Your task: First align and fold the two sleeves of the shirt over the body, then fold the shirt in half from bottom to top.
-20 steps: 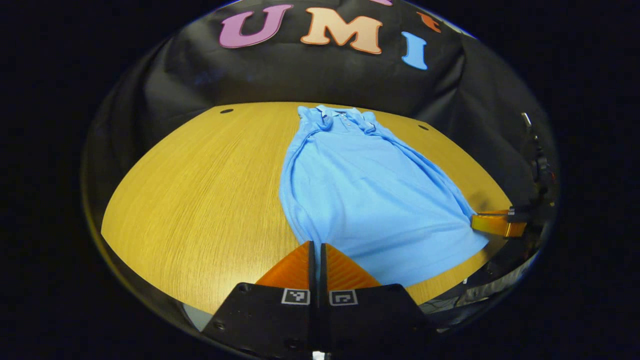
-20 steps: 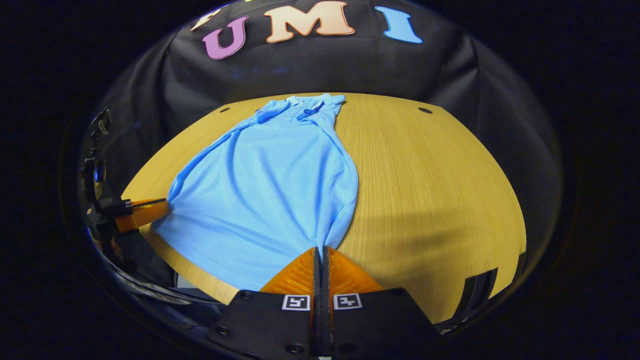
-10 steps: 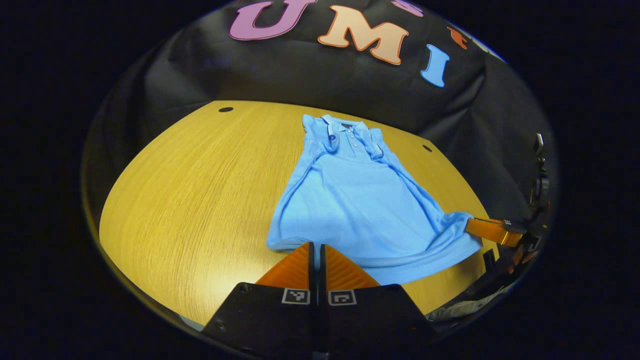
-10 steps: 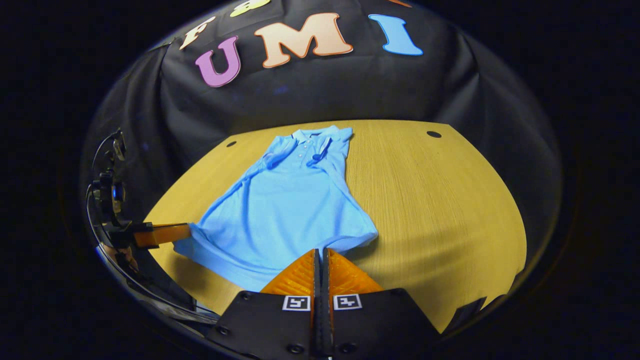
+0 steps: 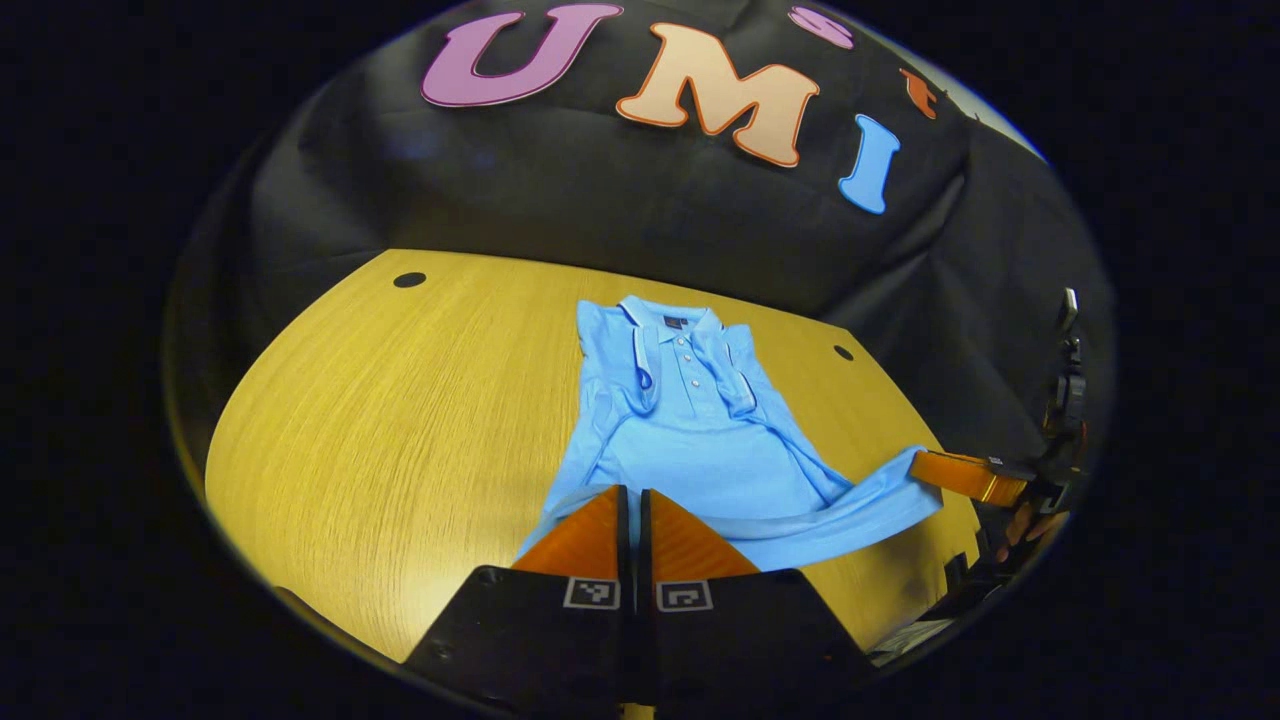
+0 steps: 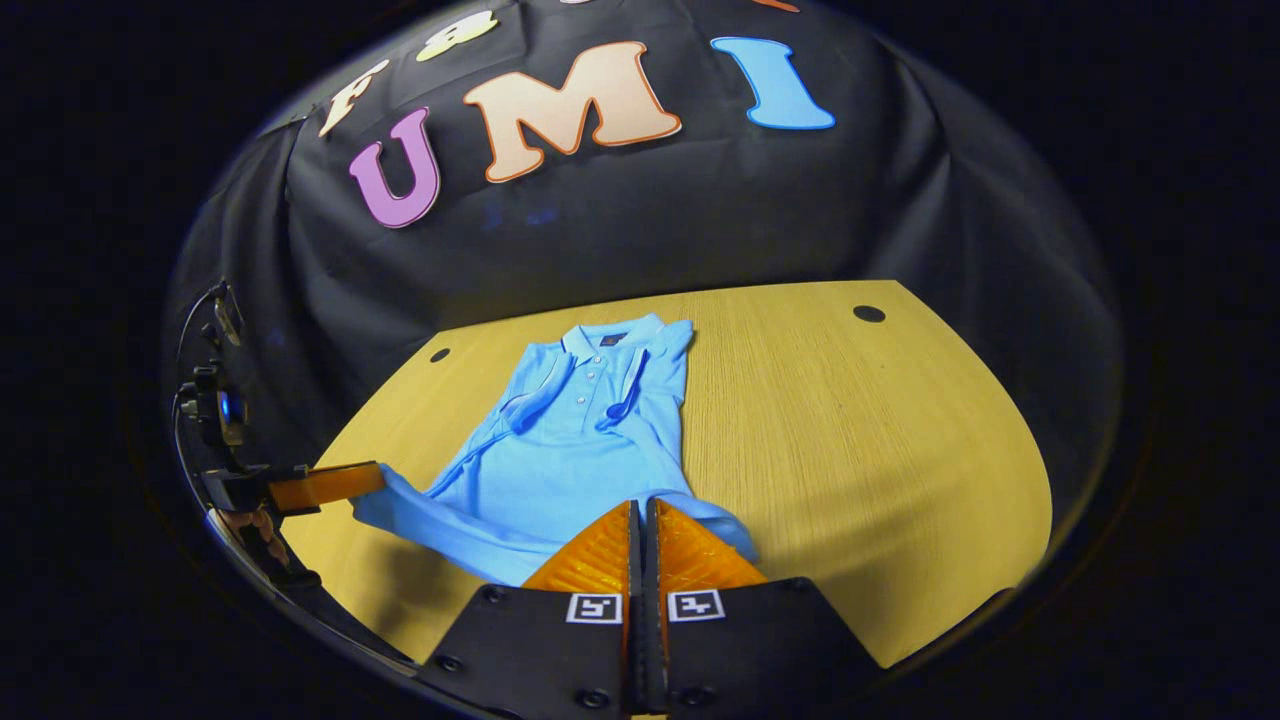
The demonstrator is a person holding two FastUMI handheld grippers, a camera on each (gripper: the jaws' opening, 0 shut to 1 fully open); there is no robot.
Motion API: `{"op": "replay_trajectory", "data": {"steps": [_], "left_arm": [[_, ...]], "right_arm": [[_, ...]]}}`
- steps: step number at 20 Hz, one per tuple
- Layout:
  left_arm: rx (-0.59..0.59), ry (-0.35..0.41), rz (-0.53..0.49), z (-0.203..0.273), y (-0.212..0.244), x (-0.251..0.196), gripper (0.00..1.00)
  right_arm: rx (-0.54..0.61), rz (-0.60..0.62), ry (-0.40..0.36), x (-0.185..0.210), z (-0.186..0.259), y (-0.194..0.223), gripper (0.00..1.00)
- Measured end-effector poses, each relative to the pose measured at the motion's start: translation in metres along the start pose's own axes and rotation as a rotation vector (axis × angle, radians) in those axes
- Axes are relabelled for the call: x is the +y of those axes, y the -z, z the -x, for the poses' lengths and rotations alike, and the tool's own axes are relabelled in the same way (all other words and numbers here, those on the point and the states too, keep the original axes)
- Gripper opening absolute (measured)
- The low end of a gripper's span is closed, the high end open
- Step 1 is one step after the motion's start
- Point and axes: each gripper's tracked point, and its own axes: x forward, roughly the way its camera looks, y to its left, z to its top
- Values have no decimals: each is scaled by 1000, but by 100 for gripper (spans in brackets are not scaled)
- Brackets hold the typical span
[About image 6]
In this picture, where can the black backdrop cloth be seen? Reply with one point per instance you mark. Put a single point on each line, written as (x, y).
(700, 220)

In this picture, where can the light blue polo T-shirt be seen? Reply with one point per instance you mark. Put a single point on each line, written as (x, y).
(560, 460)

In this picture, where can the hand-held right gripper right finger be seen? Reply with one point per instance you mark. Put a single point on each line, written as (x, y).
(760, 640)

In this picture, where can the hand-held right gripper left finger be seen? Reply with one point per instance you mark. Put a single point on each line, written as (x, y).
(540, 640)

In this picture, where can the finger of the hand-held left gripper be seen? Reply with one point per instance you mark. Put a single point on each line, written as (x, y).
(325, 485)

